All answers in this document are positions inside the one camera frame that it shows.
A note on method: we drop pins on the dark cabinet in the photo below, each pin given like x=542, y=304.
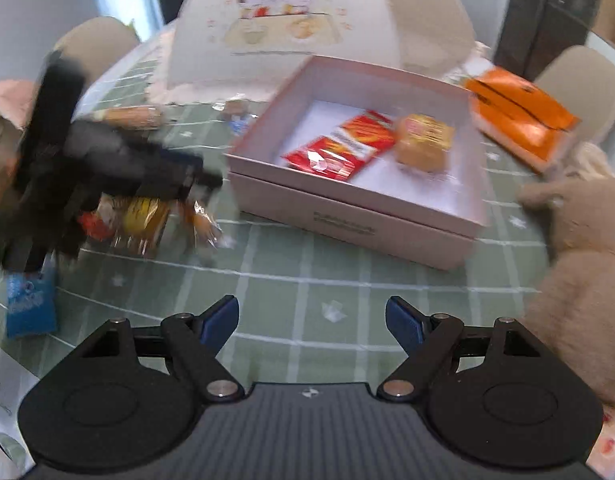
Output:
x=547, y=10

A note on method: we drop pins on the yellow brown snack packet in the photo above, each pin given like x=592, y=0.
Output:
x=425, y=145

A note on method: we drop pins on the brown plush toy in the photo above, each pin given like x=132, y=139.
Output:
x=587, y=260

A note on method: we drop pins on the pink cloth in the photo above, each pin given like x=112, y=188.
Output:
x=7, y=100

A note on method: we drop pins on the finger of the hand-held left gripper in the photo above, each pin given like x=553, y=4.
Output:
x=182, y=170

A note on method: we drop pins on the pink cardboard box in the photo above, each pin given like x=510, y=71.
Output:
x=347, y=210

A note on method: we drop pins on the printed mesh food cover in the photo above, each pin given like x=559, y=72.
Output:
x=267, y=35

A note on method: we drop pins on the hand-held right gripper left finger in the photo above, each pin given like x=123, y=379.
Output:
x=220, y=322

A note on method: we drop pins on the orange plastic package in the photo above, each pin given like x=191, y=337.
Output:
x=512, y=120

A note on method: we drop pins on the yellow round-print snack packet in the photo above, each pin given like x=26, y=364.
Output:
x=142, y=220

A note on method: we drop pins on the red triangular snack packet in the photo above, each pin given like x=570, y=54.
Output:
x=94, y=227

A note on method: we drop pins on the small orange snack packet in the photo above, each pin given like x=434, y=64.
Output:
x=205, y=225

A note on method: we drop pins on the white paper sheet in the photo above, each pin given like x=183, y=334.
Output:
x=2, y=390

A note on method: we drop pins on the orange sausage stick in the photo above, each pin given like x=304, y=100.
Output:
x=132, y=116

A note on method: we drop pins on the blue snack packet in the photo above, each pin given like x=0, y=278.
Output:
x=29, y=305

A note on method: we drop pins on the beige chair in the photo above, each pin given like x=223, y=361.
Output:
x=97, y=45
x=582, y=85

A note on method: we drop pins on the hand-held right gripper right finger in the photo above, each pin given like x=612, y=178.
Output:
x=405, y=322

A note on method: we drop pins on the green checked tablecloth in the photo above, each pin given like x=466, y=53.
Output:
x=307, y=280

